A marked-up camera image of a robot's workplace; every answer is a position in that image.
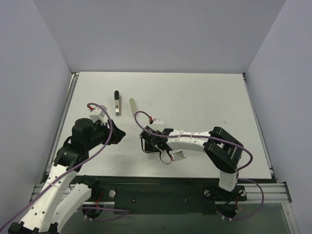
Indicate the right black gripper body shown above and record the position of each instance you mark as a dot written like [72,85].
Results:
[147,138]

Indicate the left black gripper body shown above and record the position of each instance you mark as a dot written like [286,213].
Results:
[110,132]

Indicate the olive green stapler cover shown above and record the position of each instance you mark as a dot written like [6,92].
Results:
[133,106]

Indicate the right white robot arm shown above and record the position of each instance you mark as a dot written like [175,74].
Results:
[222,149]

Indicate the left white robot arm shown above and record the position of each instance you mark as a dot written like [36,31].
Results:
[48,211]

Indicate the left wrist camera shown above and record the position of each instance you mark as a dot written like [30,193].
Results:
[97,113]

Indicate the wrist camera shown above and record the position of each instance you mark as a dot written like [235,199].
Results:
[97,113]
[155,121]

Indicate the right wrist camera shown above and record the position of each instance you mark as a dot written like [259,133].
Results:
[155,121]

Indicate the aluminium frame rail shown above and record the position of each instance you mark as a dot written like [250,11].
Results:
[273,193]

